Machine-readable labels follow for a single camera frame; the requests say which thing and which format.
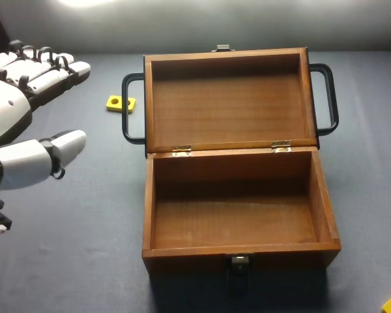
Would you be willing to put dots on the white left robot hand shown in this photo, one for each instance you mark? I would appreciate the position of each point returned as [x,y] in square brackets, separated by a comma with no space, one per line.
[6,104]

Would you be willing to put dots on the wooden box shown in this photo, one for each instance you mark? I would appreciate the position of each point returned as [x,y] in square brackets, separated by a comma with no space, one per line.
[234,221]

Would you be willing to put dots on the grey table cloth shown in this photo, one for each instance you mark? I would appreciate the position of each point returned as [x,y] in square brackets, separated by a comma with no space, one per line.
[68,261]

